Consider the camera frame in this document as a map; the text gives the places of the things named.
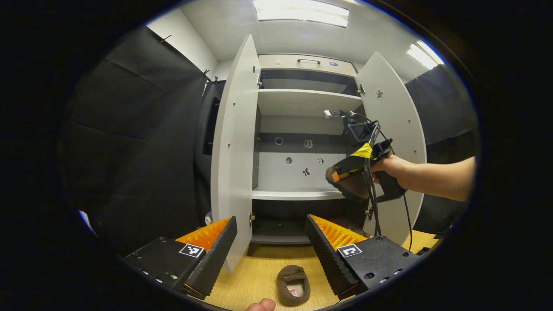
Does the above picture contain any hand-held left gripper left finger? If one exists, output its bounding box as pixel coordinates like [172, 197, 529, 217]
[118, 216, 238, 299]

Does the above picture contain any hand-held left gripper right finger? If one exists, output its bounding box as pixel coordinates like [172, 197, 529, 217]
[305, 214, 420, 301]

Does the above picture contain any white cabinet door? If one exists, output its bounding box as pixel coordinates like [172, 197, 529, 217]
[354, 52, 428, 247]
[210, 35, 262, 273]

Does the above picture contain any white shoe cabinet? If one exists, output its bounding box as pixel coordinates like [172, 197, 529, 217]
[210, 35, 428, 273]

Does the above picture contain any white cabinet drawer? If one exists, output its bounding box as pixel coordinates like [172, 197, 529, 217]
[258, 54, 358, 77]

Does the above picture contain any small ceiling light panel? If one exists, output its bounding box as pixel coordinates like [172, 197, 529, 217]
[406, 40, 445, 70]

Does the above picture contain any black backdrop cloth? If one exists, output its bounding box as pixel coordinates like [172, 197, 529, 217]
[63, 26, 478, 255]

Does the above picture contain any large ceiling light panel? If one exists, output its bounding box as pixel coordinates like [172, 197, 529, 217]
[253, 0, 350, 28]

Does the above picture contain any black cable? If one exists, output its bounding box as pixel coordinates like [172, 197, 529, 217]
[403, 192, 413, 252]
[362, 121, 383, 237]

